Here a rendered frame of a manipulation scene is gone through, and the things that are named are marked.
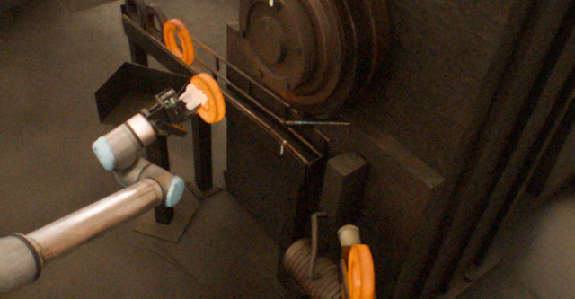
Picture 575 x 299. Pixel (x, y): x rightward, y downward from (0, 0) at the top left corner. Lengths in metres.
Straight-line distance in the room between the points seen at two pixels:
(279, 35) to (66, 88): 2.00
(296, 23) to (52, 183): 1.66
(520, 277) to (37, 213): 2.06
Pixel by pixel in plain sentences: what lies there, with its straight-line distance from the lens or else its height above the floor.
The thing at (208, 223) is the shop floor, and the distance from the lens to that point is 2.42.
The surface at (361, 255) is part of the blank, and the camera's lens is 1.39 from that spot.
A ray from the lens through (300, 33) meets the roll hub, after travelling 1.33.
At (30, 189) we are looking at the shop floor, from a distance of 2.70.
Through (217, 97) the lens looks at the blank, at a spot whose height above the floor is 0.87.
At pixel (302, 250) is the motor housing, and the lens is 1.68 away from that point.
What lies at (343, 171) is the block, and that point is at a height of 0.80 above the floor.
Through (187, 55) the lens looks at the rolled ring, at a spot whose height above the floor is 0.68.
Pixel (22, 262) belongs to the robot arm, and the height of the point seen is 0.89.
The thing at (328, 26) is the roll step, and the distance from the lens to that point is 1.34.
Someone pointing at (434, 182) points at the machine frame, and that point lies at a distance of 1.48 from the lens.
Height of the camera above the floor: 1.88
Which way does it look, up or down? 42 degrees down
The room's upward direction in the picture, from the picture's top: 6 degrees clockwise
